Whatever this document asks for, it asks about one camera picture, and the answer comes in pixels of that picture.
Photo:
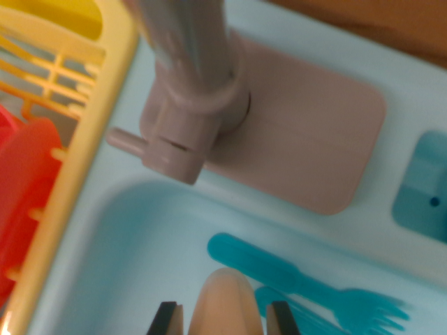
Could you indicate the teal toy fork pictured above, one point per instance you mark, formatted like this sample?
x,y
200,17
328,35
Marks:
x,y
262,265

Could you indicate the red toy plate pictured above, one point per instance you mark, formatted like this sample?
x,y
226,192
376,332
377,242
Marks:
x,y
24,195

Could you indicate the grey faucet base plate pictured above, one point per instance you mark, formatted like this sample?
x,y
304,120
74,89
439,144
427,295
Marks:
x,y
307,139

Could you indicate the light blue toy sink unit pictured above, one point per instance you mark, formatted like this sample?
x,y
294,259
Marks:
x,y
139,227

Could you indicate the yellow dish rack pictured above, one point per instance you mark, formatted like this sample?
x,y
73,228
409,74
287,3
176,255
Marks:
x,y
84,139

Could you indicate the cream detergent bottle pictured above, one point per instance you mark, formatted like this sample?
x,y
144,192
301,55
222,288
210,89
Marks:
x,y
225,303

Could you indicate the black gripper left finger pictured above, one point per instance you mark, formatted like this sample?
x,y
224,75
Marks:
x,y
167,321

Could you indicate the teal toy knife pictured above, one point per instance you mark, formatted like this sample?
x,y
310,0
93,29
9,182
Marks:
x,y
314,321

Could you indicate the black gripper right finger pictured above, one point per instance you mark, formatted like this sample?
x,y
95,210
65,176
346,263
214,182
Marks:
x,y
283,321

